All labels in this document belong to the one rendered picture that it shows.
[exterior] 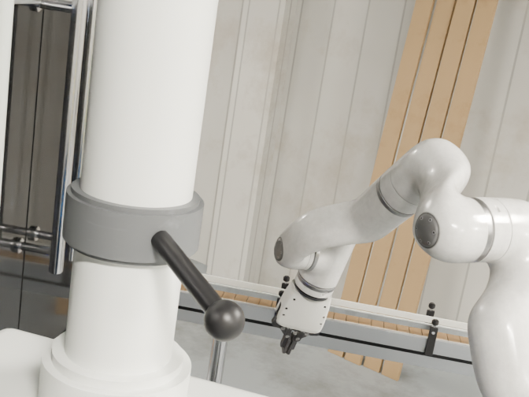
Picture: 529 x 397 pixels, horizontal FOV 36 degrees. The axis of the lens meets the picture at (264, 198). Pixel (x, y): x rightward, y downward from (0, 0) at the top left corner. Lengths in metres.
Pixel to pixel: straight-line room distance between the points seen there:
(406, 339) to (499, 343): 1.27
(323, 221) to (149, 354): 1.03
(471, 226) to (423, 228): 0.07
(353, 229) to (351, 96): 3.24
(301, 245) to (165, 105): 1.08
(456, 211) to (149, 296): 0.77
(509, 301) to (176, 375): 0.78
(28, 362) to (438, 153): 0.87
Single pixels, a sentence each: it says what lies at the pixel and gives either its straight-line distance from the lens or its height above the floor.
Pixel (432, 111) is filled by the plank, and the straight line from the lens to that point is 4.21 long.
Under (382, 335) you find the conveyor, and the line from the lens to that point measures 2.49.
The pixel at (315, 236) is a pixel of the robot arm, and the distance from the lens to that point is 1.52.
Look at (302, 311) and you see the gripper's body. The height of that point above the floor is 1.23.
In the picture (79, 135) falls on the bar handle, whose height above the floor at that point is 1.62.
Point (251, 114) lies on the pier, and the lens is 4.97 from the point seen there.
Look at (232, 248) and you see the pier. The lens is 5.17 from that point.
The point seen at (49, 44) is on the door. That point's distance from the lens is 1.21.
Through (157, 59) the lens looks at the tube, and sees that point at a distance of 0.47.
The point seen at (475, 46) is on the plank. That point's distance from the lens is 4.17.
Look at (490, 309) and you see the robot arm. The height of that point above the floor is 1.46.
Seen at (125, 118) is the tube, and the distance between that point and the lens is 0.47.
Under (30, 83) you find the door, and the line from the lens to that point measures 1.16.
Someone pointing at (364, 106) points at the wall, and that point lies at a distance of 4.67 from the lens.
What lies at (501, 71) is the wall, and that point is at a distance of 4.34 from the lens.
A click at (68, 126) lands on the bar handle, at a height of 1.65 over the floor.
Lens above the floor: 1.87
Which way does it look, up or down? 15 degrees down
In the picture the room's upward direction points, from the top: 9 degrees clockwise
